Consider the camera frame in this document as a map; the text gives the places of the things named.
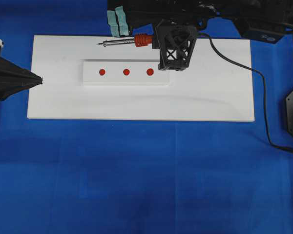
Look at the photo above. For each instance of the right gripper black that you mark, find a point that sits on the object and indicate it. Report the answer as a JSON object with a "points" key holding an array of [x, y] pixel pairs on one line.
{"points": [[175, 42]]}

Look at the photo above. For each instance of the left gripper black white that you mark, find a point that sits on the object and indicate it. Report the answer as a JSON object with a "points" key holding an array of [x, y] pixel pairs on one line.
{"points": [[8, 87]]}

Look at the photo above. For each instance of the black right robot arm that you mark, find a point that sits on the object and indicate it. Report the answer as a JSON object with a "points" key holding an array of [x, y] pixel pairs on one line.
{"points": [[178, 23]]}

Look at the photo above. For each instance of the large white foam board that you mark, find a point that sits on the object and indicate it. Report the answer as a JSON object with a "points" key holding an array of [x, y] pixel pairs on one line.
{"points": [[211, 89]]}

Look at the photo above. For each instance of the small white raised block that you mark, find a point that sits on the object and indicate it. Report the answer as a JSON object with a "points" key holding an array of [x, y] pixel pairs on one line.
{"points": [[123, 72]]}

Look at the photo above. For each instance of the blue table mat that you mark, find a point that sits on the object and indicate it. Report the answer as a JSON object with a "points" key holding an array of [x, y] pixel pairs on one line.
{"points": [[147, 177]]}

